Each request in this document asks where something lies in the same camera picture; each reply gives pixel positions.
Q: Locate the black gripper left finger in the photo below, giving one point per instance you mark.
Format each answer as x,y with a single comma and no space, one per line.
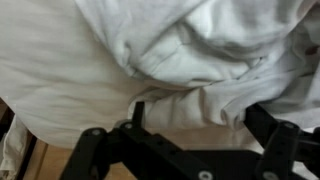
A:
147,156

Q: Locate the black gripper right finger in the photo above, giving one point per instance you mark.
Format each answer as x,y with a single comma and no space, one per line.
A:
284,143

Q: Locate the white shirt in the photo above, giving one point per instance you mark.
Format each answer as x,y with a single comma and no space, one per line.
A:
67,65

